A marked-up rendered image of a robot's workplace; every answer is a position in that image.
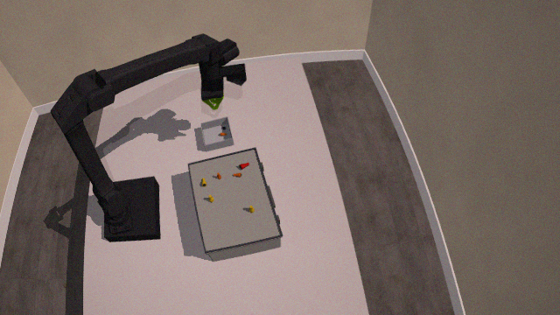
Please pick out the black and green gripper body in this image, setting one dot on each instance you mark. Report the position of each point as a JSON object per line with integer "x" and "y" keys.
{"x": 206, "y": 91}

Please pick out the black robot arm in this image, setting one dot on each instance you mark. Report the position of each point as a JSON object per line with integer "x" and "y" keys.
{"x": 92, "y": 91}

